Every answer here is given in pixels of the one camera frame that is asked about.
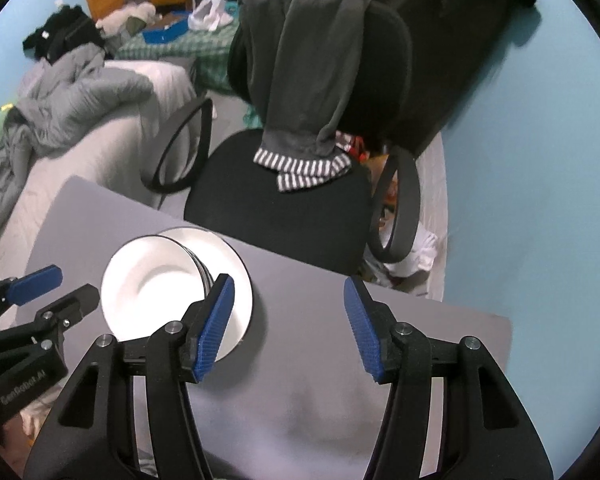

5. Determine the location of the white plate black rim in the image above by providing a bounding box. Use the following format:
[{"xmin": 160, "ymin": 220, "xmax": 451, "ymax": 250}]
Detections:
[{"xmin": 157, "ymin": 225, "xmax": 256, "ymax": 365}]

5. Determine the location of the light grey bed mattress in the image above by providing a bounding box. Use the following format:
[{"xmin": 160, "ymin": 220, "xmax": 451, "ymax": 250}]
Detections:
[{"xmin": 0, "ymin": 58, "xmax": 195, "ymax": 278}]

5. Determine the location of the blue box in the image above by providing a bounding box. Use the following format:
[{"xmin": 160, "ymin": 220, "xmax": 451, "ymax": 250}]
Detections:
[{"xmin": 142, "ymin": 11, "xmax": 189, "ymax": 44}]

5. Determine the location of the grey puffy blanket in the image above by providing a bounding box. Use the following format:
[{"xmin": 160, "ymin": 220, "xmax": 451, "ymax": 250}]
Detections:
[{"xmin": 0, "ymin": 44, "xmax": 154, "ymax": 229}]

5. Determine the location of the black office chair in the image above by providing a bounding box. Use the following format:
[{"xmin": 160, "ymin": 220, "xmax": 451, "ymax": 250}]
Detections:
[{"xmin": 140, "ymin": 0, "xmax": 420, "ymax": 274}]

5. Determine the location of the grey ribbed bowl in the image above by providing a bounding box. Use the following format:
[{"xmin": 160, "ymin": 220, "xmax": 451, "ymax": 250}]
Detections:
[{"xmin": 100, "ymin": 235, "xmax": 214, "ymax": 341}]

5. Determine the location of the green checkered cloth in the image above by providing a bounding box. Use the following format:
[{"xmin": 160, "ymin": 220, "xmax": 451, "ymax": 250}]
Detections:
[{"xmin": 114, "ymin": 16, "xmax": 238, "ymax": 96}]

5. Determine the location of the dark grey striped-cuff garment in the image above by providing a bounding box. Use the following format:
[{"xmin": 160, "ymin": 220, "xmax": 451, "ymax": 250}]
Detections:
[{"xmin": 239, "ymin": 0, "xmax": 370, "ymax": 193}]

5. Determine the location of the white plastic bag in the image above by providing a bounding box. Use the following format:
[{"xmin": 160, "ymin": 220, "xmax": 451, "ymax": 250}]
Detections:
[{"xmin": 187, "ymin": 0, "xmax": 234, "ymax": 32}]

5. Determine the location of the left hand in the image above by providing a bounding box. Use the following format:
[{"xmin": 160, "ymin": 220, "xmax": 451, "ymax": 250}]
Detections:
[{"xmin": 0, "ymin": 414, "xmax": 41, "ymax": 478}]

